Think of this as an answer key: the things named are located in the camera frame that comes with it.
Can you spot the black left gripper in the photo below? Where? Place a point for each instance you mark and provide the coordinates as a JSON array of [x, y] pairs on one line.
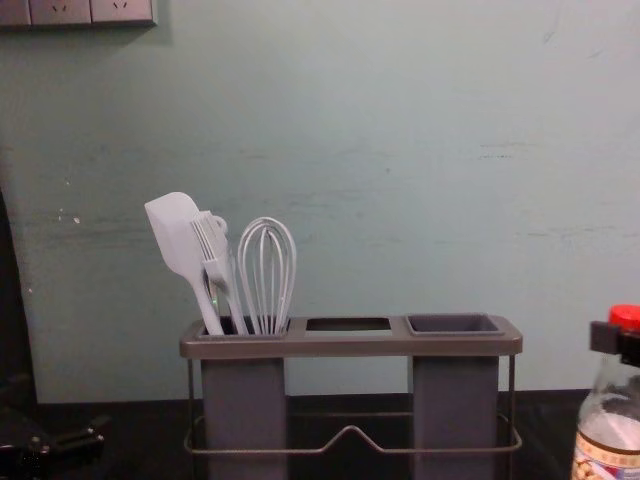
[[22, 457]]

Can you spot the grey wall socket panel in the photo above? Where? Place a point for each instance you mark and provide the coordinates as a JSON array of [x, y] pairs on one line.
[[75, 12]]

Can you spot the pale silicone spatula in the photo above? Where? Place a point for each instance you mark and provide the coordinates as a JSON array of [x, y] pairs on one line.
[[172, 225]]

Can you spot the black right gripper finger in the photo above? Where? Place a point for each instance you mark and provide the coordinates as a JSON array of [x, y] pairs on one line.
[[604, 337]]

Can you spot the grey plastic rack cup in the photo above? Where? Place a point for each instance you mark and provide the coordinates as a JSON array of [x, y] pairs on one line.
[[452, 400], [245, 400]]

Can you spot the grey metal utensil rack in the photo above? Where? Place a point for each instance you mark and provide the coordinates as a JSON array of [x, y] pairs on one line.
[[350, 345]]

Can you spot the pale silicone whisk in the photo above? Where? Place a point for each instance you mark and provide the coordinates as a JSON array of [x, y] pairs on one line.
[[267, 280]]

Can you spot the clear plastic jar red lid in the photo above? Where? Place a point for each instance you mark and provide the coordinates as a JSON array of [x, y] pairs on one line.
[[607, 420]]

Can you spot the black table cloth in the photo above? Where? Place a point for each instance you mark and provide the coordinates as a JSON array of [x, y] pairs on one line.
[[350, 415]]

